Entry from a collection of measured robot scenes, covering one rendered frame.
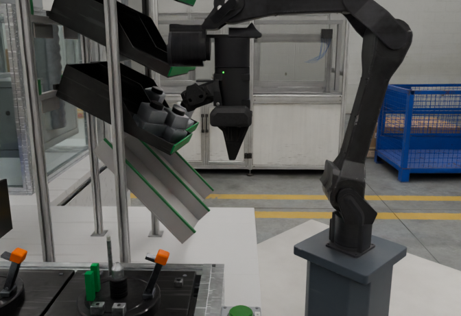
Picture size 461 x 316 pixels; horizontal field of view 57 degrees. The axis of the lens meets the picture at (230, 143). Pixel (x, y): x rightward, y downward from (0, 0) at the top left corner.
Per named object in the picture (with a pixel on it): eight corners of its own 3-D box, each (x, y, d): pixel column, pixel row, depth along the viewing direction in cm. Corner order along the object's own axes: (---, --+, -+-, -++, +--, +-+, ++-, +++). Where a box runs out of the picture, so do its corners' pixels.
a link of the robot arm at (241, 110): (250, 64, 79) (217, 64, 79) (252, 70, 61) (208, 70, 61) (250, 109, 81) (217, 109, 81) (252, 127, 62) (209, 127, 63)
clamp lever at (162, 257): (155, 288, 75) (170, 251, 73) (153, 295, 73) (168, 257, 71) (136, 282, 74) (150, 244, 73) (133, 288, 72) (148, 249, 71)
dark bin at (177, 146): (188, 142, 102) (201, 114, 99) (170, 155, 89) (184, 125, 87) (87, 90, 104) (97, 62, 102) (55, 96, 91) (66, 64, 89)
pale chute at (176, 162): (203, 199, 121) (214, 189, 119) (190, 217, 108) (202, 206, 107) (134, 127, 120) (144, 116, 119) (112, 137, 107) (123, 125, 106)
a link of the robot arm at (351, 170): (400, 25, 72) (363, 16, 71) (418, 22, 64) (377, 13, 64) (348, 202, 79) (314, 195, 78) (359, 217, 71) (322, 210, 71)
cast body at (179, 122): (182, 143, 98) (195, 116, 96) (169, 142, 94) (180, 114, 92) (162, 126, 103) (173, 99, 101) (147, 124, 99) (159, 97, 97)
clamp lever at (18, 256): (16, 286, 75) (28, 250, 74) (10, 293, 73) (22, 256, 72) (-4, 280, 75) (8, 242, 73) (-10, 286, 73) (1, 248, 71)
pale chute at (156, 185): (198, 221, 106) (210, 210, 105) (182, 244, 93) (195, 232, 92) (119, 139, 105) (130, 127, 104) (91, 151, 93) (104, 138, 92)
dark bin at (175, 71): (187, 74, 98) (199, 44, 96) (168, 78, 85) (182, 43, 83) (81, 21, 100) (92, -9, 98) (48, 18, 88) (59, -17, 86)
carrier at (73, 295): (196, 280, 86) (195, 221, 83) (179, 367, 63) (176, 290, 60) (77, 278, 87) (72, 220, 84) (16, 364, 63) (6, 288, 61)
